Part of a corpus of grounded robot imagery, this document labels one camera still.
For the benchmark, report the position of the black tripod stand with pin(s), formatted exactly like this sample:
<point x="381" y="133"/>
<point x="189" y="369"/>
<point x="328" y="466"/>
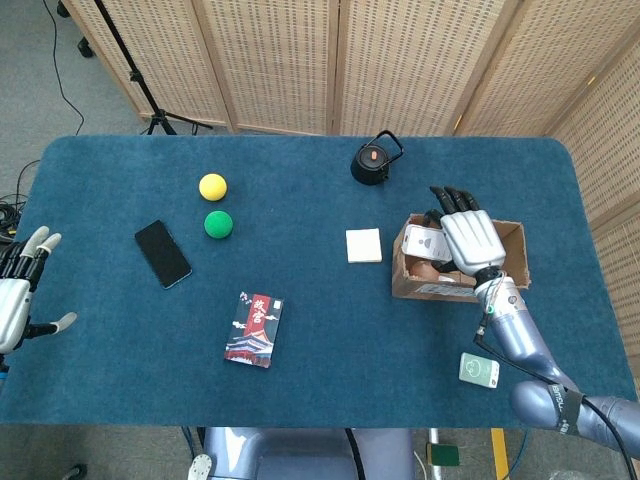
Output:
<point x="161" y="122"/>

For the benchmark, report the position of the blue carpet table cover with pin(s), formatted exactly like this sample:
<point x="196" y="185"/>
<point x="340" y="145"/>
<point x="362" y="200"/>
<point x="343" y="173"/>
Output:
<point x="300" y="310"/>

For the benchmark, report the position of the green white block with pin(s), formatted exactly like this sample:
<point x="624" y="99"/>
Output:
<point x="442" y="453"/>

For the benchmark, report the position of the green foam ball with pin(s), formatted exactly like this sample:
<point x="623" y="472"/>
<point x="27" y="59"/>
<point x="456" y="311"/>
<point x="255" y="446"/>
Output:
<point x="218" y="224"/>

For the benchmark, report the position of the brown cardboard box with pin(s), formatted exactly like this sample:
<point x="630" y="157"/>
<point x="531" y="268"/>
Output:
<point x="515" y="250"/>

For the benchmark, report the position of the yellow foam ball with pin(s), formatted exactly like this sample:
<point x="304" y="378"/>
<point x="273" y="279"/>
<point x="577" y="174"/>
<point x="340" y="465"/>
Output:
<point x="213" y="187"/>

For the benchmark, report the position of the dark red palace print box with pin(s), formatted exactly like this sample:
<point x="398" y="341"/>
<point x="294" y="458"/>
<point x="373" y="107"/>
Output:
<point x="254" y="330"/>

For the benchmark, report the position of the right lavender robot arm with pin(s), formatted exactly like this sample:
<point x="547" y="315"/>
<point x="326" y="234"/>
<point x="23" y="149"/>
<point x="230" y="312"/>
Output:
<point x="520" y="340"/>

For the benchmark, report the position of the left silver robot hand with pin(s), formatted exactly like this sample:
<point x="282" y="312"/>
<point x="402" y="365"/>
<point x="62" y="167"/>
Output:
<point x="12" y="305"/>

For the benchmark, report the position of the white ID card holder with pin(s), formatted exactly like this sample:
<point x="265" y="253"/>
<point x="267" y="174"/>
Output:
<point x="425" y="242"/>

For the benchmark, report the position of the pink ball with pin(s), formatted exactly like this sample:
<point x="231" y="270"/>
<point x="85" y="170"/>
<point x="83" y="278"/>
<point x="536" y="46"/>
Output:
<point x="424" y="271"/>

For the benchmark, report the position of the black caster wheel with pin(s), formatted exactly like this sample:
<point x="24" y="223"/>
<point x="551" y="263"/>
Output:
<point x="86" y="48"/>

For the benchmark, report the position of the silver metal table leg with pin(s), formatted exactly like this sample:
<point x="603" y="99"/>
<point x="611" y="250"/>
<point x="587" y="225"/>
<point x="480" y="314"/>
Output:
<point x="434" y="435"/>

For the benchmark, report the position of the woven wicker folding screen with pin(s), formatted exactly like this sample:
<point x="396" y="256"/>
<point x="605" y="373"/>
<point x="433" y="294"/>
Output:
<point x="280" y="60"/>

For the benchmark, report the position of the black smartphone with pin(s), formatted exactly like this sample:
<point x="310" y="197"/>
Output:
<point x="162" y="254"/>

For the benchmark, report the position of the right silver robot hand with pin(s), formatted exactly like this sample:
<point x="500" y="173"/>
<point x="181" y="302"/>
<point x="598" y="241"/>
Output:
<point x="472" y="240"/>

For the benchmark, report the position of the black cast iron teapot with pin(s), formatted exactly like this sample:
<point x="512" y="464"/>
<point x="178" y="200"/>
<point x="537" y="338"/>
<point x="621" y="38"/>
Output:
<point x="369" y="167"/>

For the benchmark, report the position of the lavender robot torso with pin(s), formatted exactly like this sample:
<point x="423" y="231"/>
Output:
<point x="300" y="450"/>

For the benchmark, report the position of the mint green tissue pack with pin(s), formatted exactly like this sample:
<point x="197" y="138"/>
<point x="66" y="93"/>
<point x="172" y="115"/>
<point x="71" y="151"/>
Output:
<point x="478" y="370"/>

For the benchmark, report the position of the pale yellow sticky note pad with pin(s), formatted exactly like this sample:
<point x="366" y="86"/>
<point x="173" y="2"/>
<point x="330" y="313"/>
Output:
<point x="363" y="245"/>

